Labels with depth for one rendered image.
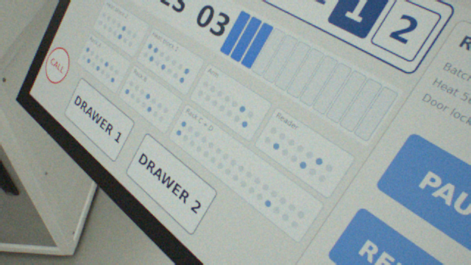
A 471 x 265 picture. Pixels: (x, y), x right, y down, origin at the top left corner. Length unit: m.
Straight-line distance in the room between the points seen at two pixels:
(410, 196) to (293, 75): 0.12
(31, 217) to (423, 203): 1.14
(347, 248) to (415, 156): 0.08
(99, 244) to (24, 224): 0.29
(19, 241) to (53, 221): 0.21
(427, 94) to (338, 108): 0.06
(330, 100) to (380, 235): 0.10
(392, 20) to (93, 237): 1.35
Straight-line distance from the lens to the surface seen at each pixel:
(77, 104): 0.44
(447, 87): 0.28
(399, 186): 0.28
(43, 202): 1.17
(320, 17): 0.30
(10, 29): 0.95
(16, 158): 1.04
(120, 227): 1.51
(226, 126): 0.32
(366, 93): 0.28
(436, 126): 0.28
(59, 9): 0.49
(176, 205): 0.34
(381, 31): 0.29
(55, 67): 0.48
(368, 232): 0.28
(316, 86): 0.29
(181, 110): 0.34
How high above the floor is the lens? 1.28
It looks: 46 degrees down
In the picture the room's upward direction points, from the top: 6 degrees clockwise
